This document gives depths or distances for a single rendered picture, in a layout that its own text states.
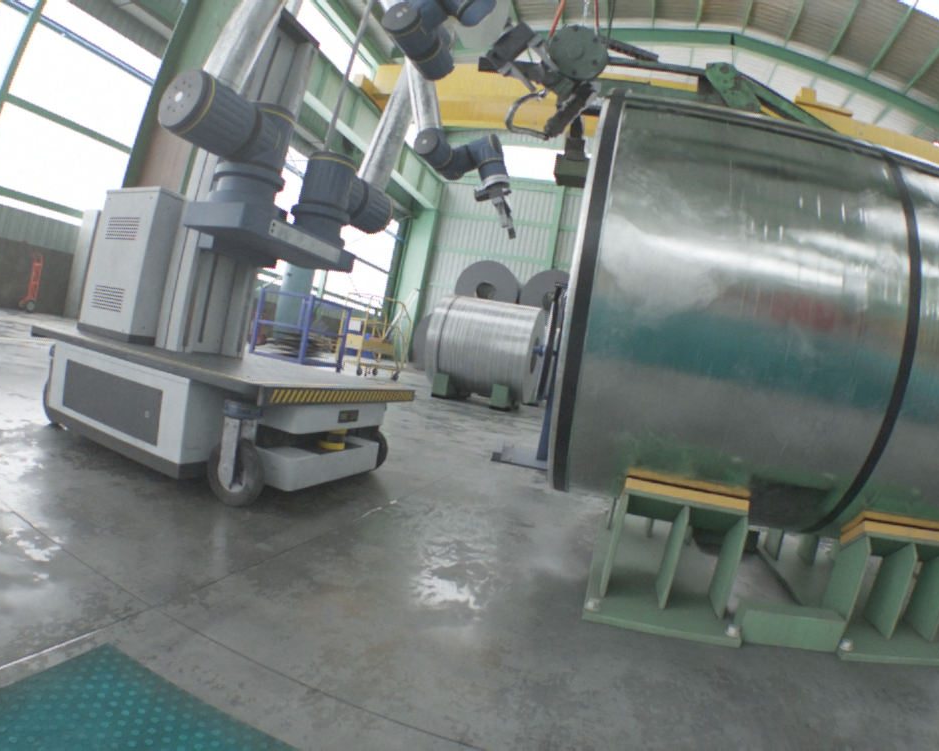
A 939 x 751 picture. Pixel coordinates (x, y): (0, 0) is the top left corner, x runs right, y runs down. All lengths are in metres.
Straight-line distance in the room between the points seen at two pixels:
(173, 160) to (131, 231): 2.60
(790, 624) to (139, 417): 1.72
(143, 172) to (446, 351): 3.99
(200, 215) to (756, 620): 1.83
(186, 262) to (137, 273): 0.18
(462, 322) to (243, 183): 5.18
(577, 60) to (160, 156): 3.83
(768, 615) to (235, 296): 2.02
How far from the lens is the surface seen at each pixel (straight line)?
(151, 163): 4.89
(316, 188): 2.12
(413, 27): 1.47
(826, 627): 1.38
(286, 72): 2.48
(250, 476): 1.47
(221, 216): 1.71
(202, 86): 1.60
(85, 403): 1.87
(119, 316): 2.08
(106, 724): 0.74
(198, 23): 5.39
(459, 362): 6.66
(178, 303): 2.00
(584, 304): 1.07
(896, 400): 1.24
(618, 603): 1.31
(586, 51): 1.53
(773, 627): 1.33
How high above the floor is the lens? 0.49
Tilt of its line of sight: 1 degrees down
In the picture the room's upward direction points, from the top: 11 degrees clockwise
